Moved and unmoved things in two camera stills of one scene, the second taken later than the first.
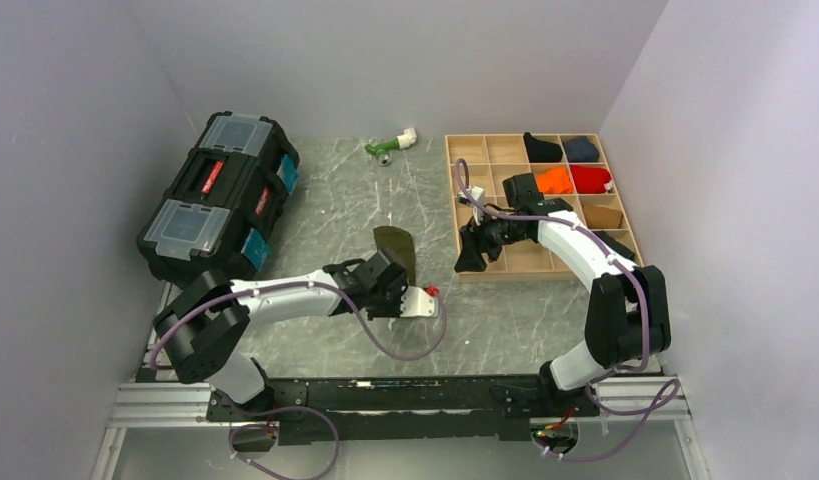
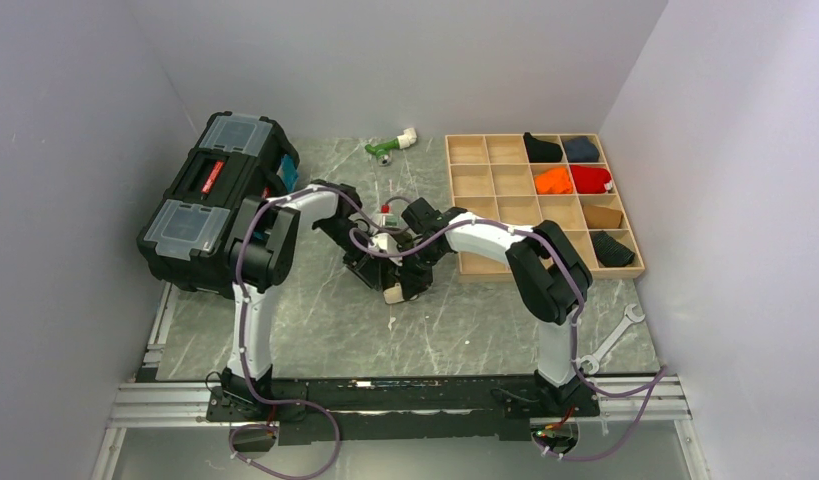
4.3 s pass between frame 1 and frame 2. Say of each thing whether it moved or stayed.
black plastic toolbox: stayed
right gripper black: moved
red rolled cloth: stayed
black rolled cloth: stayed
